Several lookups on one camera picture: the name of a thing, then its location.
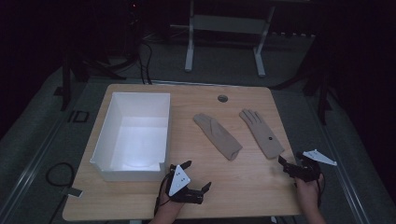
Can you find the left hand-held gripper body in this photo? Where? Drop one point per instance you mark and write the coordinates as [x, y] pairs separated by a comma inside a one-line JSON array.
[[179, 182]]

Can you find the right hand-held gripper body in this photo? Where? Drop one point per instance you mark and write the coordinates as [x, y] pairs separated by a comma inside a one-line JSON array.
[[306, 171]]

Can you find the beige glove with dark button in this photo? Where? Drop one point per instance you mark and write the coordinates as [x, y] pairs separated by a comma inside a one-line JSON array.
[[263, 133]]

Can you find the plain beige glove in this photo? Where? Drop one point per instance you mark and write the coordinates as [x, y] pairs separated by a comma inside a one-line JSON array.
[[218, 137]]

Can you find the white box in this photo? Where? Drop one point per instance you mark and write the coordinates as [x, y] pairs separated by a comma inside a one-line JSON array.
[[137, 140]]

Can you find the person's right hand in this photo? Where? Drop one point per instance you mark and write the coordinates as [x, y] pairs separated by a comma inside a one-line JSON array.
[[308, 194]]

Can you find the person's left hand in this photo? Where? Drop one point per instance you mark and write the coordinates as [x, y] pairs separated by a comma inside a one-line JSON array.
[[169, 210]]

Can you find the black stand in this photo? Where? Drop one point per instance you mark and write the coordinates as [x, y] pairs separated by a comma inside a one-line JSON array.
[[323, 93], [66, 84]]

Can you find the grey round table grommet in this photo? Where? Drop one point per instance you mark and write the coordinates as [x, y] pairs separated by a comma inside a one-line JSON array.
[[222, 98]]

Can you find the grey tape piece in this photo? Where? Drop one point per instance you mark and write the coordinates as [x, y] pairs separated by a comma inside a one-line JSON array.
[[74, 192]]

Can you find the white power strip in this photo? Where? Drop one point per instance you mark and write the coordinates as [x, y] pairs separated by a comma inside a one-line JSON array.
[[292, 34]]

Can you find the white metal desk frame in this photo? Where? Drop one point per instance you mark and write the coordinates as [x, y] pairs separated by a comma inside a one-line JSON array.
[[227, 23]]

